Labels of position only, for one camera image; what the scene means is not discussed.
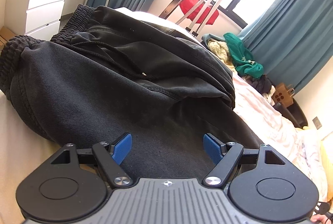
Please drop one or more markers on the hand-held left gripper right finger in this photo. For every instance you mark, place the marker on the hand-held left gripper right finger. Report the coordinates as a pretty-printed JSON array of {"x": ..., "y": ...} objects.
[{"x": 212, "y": 148}]

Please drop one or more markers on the white drawer chest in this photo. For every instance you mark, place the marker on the white drawer chest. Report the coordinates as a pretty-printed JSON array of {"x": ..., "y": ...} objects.
[{"x": 36, "y": 5}]

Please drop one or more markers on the black armchair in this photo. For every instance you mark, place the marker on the black armchair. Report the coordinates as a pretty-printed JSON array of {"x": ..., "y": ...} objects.
[{"x": 296, "y": 112}]

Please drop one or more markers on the yellow knitted blanket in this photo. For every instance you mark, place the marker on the yellow knitted blanket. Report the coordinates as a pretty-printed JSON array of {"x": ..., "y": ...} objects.
[{"x": 218, "y": 48}]

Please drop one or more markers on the bed with pastel sheet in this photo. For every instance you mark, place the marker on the bed with pastel sheet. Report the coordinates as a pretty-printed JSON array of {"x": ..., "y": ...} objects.
[{"x": 273, "y": 120}]

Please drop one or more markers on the black pants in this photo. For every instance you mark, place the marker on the black pants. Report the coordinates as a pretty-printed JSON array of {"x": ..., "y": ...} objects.
[{"x": 117, "y": 88}]

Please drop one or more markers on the grey wall switch plate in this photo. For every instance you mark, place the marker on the grey wall switch plate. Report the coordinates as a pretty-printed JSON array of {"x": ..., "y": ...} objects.
[{"x": 317, "y": 122}]

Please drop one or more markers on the red cloth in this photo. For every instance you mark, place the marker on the red cloth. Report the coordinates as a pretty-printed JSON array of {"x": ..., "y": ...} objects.
[{"x": 191, "y": 4}]

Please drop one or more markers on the dark clothes pile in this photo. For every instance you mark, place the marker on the dark clothes pile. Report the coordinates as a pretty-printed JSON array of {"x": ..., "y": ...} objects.
[{"x": 262, "y": 83}]

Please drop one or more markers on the white cloth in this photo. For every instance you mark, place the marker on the white cloth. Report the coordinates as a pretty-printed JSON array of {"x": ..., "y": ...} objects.
[{"x": 268, "y": 95}]

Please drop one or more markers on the garment steamer stand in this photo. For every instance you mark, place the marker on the garment steamer stand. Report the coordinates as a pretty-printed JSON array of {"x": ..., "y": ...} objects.
[{"x": 212, "y": 7}]

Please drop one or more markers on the green garment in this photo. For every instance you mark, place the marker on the green garment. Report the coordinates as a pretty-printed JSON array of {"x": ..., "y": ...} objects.
[{"x": 239, "y": 52}]

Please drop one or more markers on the yellow pillow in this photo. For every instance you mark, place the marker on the yellow pillow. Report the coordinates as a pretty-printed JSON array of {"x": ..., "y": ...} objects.
[{"x": 328, "y": 161}]

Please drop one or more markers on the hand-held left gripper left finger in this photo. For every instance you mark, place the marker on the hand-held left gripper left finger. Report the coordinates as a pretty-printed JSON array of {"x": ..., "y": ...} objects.
[{"x": 122, "y": 147}]

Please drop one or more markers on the brown paper bag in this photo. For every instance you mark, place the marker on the brown paper bag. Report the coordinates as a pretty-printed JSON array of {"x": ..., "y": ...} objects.
[{"x": 282, "y": 95}]

